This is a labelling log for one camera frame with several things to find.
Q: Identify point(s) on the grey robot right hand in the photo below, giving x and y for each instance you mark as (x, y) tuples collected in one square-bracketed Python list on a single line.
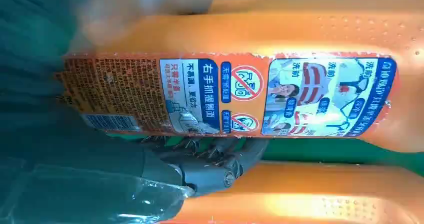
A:
[(82, 169)]

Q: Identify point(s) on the ribbed grey robot right arm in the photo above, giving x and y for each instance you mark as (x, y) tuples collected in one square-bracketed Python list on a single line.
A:
[(26, 33)]

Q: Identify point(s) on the orange plastic bottle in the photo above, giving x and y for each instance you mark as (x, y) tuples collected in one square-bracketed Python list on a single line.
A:
[(314, 189)]

